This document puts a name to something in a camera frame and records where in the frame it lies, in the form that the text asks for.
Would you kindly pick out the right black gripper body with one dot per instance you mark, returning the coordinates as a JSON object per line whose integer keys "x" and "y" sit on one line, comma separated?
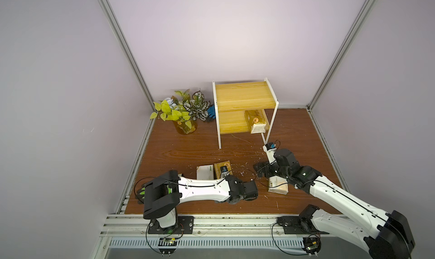
{"x": 264, "y": 169}

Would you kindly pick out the white tissue pack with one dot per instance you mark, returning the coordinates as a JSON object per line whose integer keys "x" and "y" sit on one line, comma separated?
{"x": 277, "y": 185}
{"x": 205, "y": 172}

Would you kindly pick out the gold tissue pack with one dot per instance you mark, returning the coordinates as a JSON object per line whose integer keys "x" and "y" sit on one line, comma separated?
{"x": 256, "y": 120}
{"x": 217, "y": 168}

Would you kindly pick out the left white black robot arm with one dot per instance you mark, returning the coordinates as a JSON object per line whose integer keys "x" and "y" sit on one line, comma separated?
{"x": 162, "y": 194}

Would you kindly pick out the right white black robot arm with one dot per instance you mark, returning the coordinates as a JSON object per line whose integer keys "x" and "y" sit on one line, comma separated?
{"x": 381, "y": 234}

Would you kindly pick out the blue object behind shelf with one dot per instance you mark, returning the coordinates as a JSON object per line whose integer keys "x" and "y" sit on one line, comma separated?
{"x": 211, "y": 113}

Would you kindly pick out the right controller board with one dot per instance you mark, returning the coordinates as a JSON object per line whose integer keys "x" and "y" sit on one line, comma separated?
{"x": 312, "y": 245}

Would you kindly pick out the controller board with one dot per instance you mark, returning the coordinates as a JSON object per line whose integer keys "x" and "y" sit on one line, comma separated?
{"x": 312, "y": 245}
{"x": 167, "y": 245}

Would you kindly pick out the left controller board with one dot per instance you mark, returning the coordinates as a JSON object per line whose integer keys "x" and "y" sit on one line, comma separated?
{"x": 167, "y": 245}

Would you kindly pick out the potted plant in glass vase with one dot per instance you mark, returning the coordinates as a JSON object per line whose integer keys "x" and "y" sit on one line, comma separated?
{"x": 183, "y": 109}

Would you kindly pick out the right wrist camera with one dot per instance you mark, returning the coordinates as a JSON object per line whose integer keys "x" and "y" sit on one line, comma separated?
{"x": 270, "y": 149}

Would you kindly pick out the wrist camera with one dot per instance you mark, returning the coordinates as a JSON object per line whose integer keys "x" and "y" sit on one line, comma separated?
{"x": 224, "y": 171}
{"x": 270, "y": 149}

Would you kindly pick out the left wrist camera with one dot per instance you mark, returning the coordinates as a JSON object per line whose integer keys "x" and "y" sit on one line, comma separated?
{"x": 224, "y": 171}

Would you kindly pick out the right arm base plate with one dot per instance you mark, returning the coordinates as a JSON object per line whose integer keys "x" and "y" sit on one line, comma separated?
{"x": 297, "y": 225}

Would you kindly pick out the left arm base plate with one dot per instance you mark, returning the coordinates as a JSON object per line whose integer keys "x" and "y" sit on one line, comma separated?
{"x": 171, "y": 225}

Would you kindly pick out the wooden two-tier shelf white frame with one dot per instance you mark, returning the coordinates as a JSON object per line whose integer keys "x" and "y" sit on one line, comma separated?
{"x": 231, "y": 100}

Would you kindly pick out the aluminium rail frame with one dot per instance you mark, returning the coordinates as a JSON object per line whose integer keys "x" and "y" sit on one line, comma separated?
{"x": 218, "y": 230}

